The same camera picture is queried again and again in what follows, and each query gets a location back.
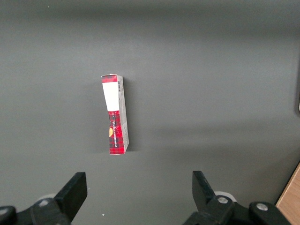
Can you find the red plaid carton box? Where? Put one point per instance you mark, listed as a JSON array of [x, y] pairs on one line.
[[114, 131]]

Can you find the wooden drawer cabinet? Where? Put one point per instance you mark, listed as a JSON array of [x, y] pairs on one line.
[[290, 201]]

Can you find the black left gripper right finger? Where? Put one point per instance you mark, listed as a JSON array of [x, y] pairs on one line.
[[206, 199]]

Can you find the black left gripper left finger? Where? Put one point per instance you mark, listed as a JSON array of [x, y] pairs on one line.
[[72, 194]]

